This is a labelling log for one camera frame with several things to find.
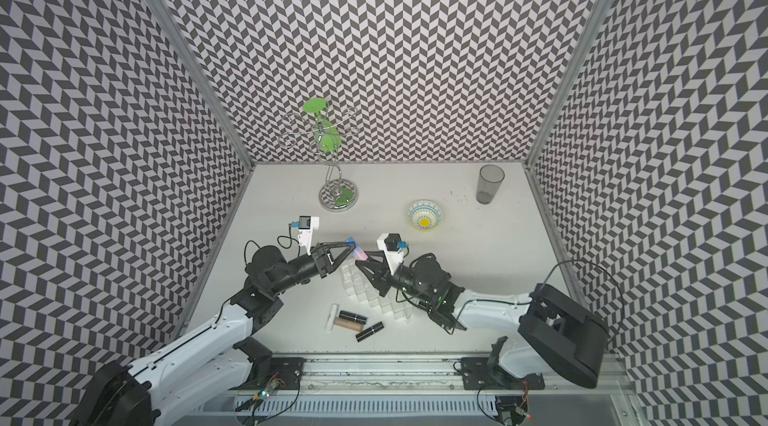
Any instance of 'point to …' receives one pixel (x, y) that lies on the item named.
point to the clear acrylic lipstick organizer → (362, 289)
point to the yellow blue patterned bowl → (425, 214)
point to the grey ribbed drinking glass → (489, 181)
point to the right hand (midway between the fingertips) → (360, 264)
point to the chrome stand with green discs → (336, 193)
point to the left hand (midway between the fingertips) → (354, 250)
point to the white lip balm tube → (331, 318)
